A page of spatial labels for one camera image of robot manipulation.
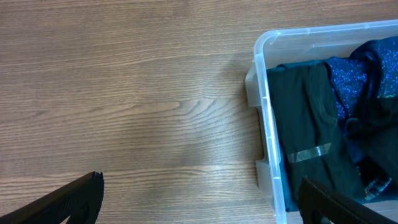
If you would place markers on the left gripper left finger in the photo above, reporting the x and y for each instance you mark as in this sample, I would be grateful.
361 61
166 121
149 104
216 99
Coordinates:
77 202

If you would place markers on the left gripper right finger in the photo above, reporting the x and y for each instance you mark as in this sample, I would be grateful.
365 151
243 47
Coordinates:
319 204

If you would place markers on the small black cloth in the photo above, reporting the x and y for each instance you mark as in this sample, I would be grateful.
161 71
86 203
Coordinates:
306 117

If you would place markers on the large black cloth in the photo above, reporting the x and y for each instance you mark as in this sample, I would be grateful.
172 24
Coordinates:
374 128

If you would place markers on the blue sparkly fabric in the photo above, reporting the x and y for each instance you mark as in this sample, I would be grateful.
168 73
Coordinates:
369 72

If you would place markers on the blue denim jeans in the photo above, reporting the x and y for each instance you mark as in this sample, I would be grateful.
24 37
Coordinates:
290 203

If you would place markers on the clear plastic storage bin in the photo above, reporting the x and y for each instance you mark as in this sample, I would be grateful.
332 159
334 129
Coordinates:
279 46

